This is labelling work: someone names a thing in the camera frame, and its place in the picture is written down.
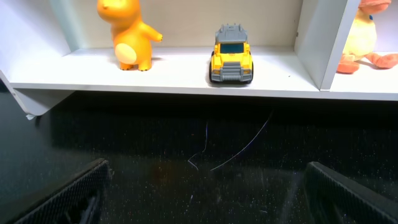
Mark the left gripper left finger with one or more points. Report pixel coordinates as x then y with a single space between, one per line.
62 202

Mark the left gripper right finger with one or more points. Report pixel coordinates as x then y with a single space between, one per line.
348 199

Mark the white shelf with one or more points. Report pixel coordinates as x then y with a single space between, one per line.
174 68

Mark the yellow rubber duck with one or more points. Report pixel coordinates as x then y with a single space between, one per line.
130 37

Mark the yellow plush duck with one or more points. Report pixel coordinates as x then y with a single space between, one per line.
360 40

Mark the grey and yellow toy truck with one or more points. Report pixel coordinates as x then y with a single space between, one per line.
231 58

